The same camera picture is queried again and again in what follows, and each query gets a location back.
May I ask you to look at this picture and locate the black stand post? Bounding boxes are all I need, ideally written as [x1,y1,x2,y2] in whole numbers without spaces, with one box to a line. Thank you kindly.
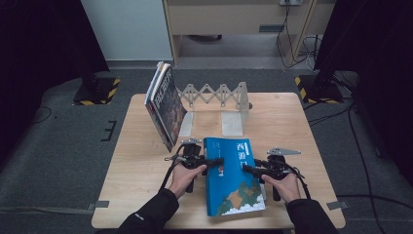
[313,28,346,96]
[79,48,102,95]

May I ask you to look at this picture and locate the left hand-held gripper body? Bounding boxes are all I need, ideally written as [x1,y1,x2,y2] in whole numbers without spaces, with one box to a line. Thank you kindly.
[179,137,209,194]

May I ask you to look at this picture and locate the dark curtain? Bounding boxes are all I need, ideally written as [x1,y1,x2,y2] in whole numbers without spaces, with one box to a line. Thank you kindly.
[0,0,110,167]
[313,0,413,178]

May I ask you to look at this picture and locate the white cable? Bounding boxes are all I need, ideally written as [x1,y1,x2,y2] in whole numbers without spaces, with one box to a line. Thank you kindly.
[299,34,321,72]

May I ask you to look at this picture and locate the light wooden desk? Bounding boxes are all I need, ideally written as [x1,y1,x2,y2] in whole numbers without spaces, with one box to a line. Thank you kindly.
[162,0,337,68]

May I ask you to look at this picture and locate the long black floor cable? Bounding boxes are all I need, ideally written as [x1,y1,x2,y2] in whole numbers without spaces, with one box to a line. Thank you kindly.
[335,105,413,234]

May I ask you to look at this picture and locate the white panel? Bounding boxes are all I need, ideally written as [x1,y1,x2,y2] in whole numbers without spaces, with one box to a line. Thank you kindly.
[79,0,174,62]

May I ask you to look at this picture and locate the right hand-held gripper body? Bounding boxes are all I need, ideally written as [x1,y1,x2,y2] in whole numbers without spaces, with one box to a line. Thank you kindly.
[259,146,302,202]

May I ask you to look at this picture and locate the black stand base yellow stripes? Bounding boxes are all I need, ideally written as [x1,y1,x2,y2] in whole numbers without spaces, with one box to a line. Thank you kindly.
[72,76,122,107]
[294,74,345,105]

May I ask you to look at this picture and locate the blue book with map picture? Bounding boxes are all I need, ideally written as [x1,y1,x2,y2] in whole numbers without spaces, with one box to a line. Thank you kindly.
[203,136,267,217]

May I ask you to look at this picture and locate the grey tape piece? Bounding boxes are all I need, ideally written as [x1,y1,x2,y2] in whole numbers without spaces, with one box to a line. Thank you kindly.
[325,200,350,212]
[86,200,111,212]

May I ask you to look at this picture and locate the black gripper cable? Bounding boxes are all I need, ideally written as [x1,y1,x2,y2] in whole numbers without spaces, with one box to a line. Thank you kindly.
[158,144,187,191]
[284,165,313,200]

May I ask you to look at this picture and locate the person's left hand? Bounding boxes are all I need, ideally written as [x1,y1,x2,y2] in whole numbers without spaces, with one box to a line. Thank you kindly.
[168,163,207,200]

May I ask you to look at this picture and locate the thin black floor cable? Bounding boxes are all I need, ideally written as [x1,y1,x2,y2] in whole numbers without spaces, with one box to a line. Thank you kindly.
[31,105,54,125]

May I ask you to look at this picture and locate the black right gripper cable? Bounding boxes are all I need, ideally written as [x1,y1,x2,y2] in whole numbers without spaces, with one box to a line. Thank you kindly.
[284,165,313,200]

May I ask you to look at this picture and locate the dark illustrated magazine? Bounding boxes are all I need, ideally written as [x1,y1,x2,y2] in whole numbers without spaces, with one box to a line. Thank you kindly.
[149,63,189,151]

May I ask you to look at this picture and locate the black hanging cable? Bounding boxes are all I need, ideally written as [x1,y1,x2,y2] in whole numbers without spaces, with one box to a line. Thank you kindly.
[275,0,306,70]

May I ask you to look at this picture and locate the grey portrait magazine red label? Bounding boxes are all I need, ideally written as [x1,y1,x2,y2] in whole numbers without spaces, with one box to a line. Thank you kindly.
[144,60,173,153]

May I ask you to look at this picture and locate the grey expandable metal book rack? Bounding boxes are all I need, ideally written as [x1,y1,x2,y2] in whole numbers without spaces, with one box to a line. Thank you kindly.
[176,81,253,137]

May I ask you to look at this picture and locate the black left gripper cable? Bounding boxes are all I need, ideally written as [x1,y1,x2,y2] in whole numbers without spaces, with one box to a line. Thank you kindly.
[158,144,187,191]

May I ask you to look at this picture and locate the person's right hand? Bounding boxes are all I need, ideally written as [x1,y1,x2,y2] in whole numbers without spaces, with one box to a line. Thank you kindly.
[260,173,303,205]

